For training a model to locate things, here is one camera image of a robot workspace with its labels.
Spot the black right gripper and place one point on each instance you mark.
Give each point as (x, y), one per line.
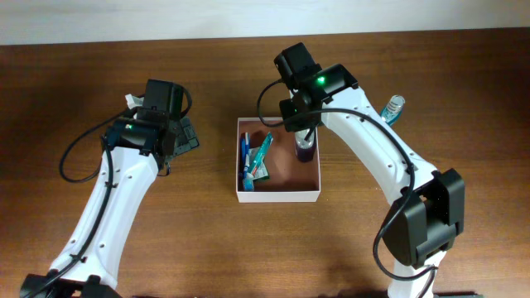
(286, 108)

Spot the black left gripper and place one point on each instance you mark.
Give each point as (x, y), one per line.
(187, 136)

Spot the clear spray bottle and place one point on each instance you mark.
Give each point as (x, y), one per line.
(305, 144)

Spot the green white sachet packet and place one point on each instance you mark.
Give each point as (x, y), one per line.
(261, 173)

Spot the green toothpaste tube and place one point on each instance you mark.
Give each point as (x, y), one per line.
(262, 152)

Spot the blue liquid bottle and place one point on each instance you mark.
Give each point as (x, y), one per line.
(393, 109)

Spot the blue toothbrush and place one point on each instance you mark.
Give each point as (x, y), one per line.
(247, 180)

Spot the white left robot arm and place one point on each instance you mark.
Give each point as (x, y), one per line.
(138, 146)

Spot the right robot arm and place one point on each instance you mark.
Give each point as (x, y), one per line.
(427, 207)

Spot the white cardboard box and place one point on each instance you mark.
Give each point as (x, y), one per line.
(290, 180)

